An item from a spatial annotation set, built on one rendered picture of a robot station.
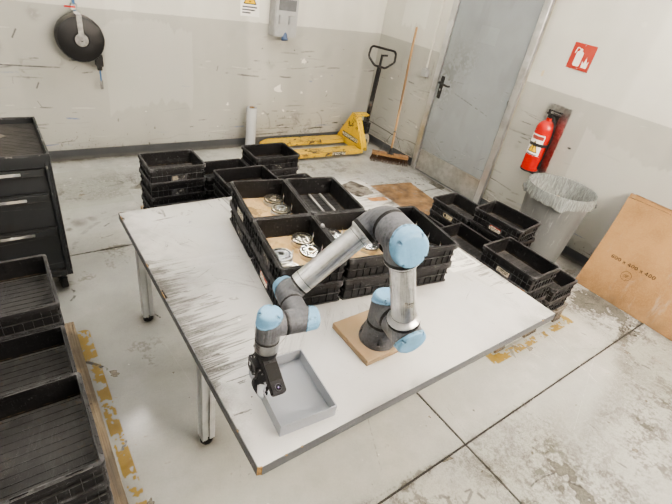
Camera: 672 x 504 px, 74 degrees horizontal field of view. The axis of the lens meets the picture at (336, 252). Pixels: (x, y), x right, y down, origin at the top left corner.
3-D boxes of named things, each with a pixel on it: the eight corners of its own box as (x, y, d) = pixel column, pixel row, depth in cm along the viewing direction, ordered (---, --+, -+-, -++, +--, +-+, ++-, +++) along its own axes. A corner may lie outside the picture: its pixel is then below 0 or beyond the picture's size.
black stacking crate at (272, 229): (344, 283, 191) (348, 261, 185) (279, 294, 178) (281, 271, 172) (309, 235, 220) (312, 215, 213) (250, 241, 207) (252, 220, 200)
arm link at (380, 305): (387, 306, 179) (395, 280, 172) (404, 329, 170) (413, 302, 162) (361, 311, 175) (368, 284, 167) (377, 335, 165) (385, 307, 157)
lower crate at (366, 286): (396, 292, 210) (402, 272, 204) (340, 302, 197) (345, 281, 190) (357, 246, 239) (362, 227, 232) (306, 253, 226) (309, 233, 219)
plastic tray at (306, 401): (334, 415, 147) (337, 405, 145) (279, 437, 137) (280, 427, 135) (299, 358, 166) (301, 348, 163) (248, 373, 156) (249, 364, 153)
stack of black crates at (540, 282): (534, 321, 301) (562, 268, 276) (507, 335, 284) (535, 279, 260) (487, 288, 326) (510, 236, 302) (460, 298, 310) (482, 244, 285)
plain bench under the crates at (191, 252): (504, 406, 253) (556, 313, 216) (246, 576, 165) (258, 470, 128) (342, 258, 356) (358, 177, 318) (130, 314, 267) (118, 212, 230)
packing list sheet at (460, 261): (482, 264, 244) (483, 263, 244) (455, 274, 231) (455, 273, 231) (440, 234, 265) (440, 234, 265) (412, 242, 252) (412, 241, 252)
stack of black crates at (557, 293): (565, 305, 323) (579, 280, 310) (542, 317, 306) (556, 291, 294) (519, 275, 348) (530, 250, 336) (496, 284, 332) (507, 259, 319)
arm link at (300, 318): (310, 292, 140) (277, 297, 136) (323, 316, 132) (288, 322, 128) (307, 311, 145) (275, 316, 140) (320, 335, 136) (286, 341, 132)
